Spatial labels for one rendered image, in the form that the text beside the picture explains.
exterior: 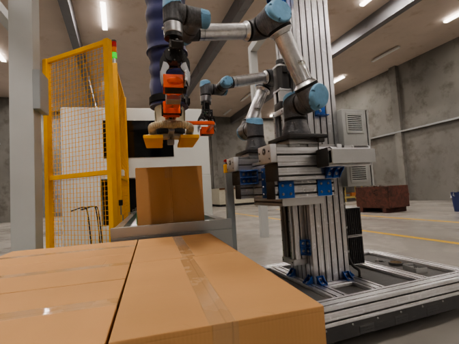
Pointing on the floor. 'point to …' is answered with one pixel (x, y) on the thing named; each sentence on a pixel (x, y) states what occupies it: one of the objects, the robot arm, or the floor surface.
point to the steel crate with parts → (382, 198)
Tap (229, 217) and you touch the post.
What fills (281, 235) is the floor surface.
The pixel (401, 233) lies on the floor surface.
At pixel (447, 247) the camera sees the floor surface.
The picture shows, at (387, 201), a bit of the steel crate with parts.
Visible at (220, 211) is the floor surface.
